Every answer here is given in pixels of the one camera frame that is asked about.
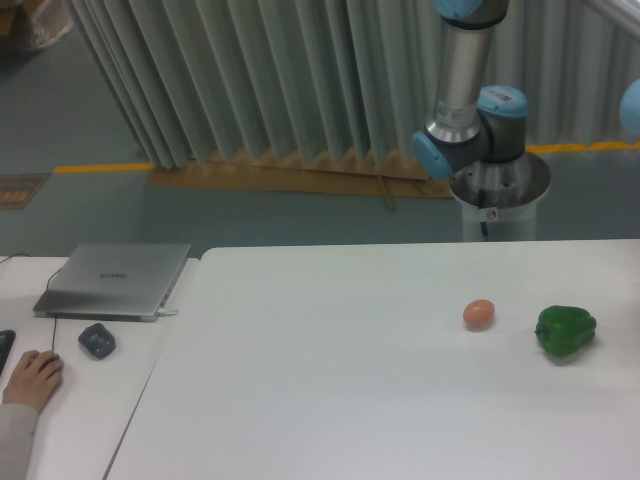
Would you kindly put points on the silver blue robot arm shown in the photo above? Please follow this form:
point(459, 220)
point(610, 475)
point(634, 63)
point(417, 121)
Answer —
point(465, 100)

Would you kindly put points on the cardboard box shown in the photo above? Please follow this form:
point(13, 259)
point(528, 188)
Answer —
point(8, 12)

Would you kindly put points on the green bell pepper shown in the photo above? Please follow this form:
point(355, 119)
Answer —
point(562, 331)

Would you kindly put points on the person's bare hand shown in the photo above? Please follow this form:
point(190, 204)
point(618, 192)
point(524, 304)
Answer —
point(25, 386)

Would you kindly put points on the pale green pleated curtain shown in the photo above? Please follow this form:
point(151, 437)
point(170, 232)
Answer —
point(196, 79)

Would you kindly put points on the brown egg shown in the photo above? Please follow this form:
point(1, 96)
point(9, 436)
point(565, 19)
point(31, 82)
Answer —
point(479, 314)

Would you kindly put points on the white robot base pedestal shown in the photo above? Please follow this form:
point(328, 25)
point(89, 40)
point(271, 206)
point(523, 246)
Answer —
point(498, 220)

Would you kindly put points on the black keyboard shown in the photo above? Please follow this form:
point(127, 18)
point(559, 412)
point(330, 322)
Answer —
point(7, 338)

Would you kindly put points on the clear plastic bag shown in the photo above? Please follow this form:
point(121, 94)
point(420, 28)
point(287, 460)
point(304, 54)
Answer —
point(40, 24)

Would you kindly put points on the silver closed laptop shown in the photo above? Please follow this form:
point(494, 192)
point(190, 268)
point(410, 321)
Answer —
point(114, 281)

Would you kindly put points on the dark grey small gadget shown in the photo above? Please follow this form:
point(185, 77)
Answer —
point(98, 341)

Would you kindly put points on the white laptop plug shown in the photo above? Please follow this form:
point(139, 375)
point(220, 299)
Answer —
point(166, 313)

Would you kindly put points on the brown cardboard sheet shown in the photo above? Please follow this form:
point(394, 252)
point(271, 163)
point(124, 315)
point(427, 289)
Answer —
point(393, 178)

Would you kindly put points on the beige sleeved forearm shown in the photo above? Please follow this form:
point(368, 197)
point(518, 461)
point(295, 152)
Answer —
point(18, 425)

